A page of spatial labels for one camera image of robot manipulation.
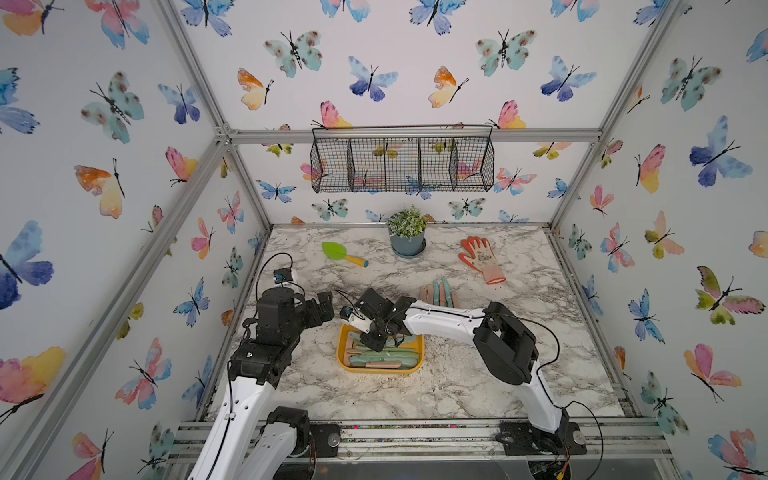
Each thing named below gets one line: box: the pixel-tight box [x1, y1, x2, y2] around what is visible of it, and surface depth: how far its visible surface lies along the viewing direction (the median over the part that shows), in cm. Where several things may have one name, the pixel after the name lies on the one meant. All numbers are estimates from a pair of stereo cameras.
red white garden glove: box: [458, 236, 507, 285], surface depth 110 cm
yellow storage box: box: [336, 323, 425, 374], surface depth 86 cm
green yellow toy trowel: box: [321, 242, 369, 268], surface depth 116 cm
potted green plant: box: [387, 205, 428, 259], surface depth 103 cm
